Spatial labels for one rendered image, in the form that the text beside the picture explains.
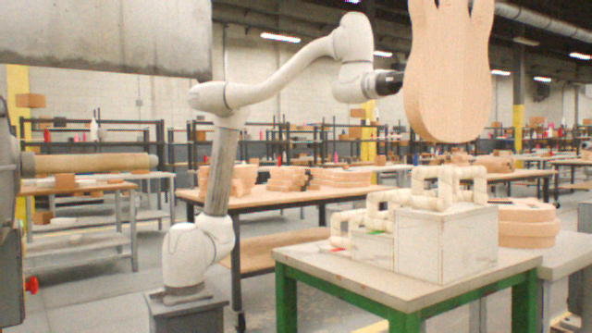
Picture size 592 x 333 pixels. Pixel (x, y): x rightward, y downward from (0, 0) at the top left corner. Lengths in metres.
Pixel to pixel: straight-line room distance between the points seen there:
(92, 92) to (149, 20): 11.35
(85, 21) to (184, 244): 1.08
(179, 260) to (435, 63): 1.10
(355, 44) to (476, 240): 0.69
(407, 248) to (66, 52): 0.87
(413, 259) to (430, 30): 0.57
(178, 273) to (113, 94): 10.65
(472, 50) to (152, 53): 0.86
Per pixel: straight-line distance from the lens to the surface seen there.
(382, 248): 1.19
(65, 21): 0.68
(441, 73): 1.13
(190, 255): 1.63
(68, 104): 11.94
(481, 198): 1.24
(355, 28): 1.40
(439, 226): 1.07
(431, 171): 1.17
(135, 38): 0.70
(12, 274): 1.03
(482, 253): 1.24
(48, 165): 0.80
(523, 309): 1.50
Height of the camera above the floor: 1.28
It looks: 3 degrees down
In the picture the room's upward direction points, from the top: 1 degrees counter-clockwise
